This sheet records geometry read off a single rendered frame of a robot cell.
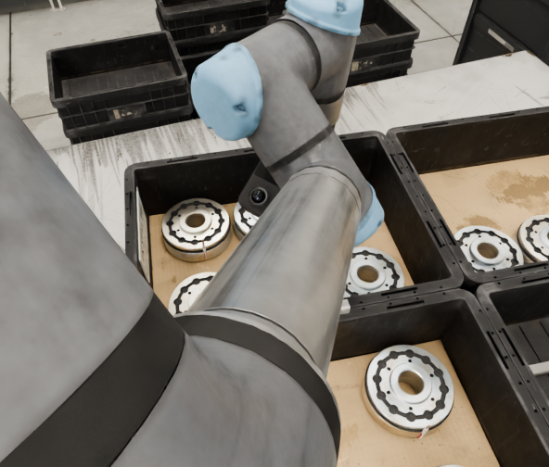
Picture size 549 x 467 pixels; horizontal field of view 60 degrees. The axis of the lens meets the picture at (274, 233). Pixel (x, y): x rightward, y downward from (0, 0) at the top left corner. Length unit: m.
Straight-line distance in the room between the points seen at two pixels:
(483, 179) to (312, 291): 0.69
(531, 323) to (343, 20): 0.47
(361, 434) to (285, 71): 0.41
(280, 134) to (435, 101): 0.88
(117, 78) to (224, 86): 1.37
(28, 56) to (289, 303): 2.93
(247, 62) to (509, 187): 0.59
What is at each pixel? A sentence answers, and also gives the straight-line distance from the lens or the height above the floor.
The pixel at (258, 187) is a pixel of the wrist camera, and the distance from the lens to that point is 0.58.
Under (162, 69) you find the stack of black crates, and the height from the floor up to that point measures 0.49.
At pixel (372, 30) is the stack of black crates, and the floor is 0.49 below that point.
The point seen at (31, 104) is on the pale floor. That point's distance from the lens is 2.70.
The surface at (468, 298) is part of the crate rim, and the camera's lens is 0.60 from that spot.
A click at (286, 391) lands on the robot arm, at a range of 0.16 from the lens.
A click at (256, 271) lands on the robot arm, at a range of 0.23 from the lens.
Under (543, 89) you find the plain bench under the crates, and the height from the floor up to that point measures 0.70.
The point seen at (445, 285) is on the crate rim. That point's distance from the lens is 0.60.
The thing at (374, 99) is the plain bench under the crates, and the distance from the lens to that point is 1.26.
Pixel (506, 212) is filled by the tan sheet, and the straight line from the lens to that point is 0.86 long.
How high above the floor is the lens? 1.41
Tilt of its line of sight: 51 degrees down
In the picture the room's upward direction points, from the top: straight up
